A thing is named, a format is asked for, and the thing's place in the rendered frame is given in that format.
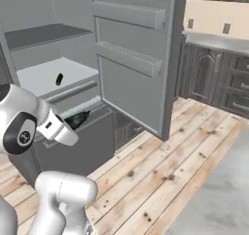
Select dark grey fridge shelf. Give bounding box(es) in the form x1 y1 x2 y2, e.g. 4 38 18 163
3 22 94 51

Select dark grey freezer drawer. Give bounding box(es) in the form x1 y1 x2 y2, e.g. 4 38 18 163
8 102 117 185

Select dark grey base cupboards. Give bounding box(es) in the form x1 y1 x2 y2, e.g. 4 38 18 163
176 34 249 119

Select grey fridge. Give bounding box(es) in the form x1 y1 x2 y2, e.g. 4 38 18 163
0 0 117 185

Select grey door bin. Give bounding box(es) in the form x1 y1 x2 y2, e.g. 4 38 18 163
91 0 166 31
94 40 163 79

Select dark green cucumber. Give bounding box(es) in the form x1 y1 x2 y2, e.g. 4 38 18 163
54 72 64 86

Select grey fridge door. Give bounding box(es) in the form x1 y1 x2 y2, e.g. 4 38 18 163
91 0 178 142

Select pale grey fridge drawer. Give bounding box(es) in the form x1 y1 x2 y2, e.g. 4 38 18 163
16 56 100 115

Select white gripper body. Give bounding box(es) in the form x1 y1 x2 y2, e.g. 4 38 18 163
48 117 80 147

